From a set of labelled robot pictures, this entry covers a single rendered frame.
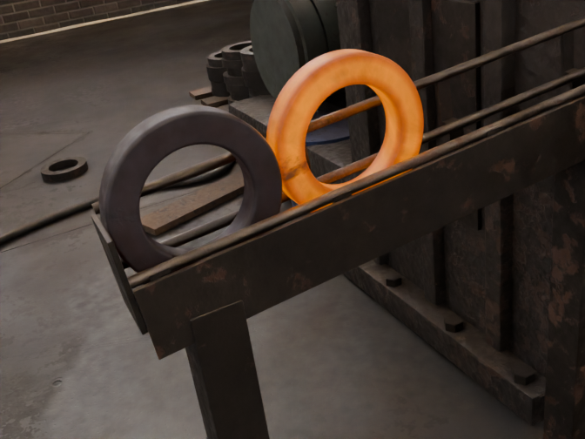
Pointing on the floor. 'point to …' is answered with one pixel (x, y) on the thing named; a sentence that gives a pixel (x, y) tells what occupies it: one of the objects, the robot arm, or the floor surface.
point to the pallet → (231, 77)
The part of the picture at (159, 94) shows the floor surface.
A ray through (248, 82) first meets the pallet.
